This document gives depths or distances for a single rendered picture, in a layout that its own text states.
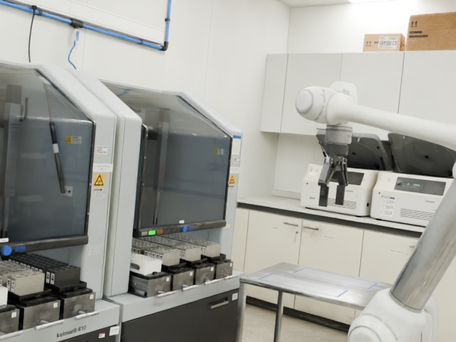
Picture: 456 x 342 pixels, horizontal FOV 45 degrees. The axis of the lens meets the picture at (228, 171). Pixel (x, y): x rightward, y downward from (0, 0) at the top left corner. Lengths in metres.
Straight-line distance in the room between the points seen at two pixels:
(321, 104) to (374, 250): 2.62
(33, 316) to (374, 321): 1.04
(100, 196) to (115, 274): 0.33
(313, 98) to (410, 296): 0.64
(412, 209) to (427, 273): 2.57
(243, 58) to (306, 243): 1.63
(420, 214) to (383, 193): 0.30
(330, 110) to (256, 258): 3.10
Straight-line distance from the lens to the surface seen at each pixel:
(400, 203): 4.15
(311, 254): 4.44
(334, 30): 5.18
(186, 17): 4.16
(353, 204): 4.26
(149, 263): 2.26
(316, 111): 1.72
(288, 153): 5.22
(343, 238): 4.31
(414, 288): 1.59
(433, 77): 4.44
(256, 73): 4.90
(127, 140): 2.14
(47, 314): 1.92
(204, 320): 2.59
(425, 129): 1.74
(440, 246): 1.55
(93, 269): 2.12
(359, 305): 2.15
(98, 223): 2.09
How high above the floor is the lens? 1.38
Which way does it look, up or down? 3 degrees down
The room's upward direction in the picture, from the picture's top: 5 degrees clockwise
